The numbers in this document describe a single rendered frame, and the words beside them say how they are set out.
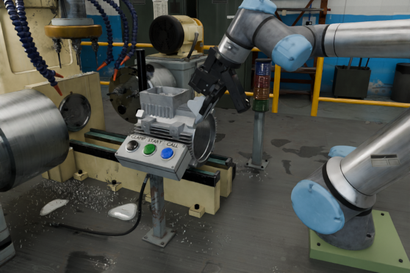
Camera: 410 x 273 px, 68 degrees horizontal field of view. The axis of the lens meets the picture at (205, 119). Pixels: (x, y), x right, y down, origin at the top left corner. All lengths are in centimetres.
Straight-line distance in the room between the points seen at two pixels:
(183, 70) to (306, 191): 92
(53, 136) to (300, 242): 72
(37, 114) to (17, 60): 38
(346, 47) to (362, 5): 523
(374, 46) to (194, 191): 60
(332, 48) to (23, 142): 77
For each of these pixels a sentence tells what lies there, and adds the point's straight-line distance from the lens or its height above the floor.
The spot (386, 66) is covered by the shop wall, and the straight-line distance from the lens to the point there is 612.
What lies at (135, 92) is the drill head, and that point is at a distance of 126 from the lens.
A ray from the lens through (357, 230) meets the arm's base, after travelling 85.
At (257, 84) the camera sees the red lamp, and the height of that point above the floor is 113.
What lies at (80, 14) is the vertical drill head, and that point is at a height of 137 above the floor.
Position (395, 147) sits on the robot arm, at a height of 116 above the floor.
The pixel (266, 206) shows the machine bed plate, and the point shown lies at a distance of 100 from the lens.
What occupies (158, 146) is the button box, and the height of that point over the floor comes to 107.
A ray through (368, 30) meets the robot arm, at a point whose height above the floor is 134.
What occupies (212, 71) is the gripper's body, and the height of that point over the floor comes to 123.
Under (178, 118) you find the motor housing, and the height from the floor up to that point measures 108.
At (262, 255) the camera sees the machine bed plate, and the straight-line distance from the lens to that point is 84.
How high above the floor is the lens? 137
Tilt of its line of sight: 19 degrees down
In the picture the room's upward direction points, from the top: straight up
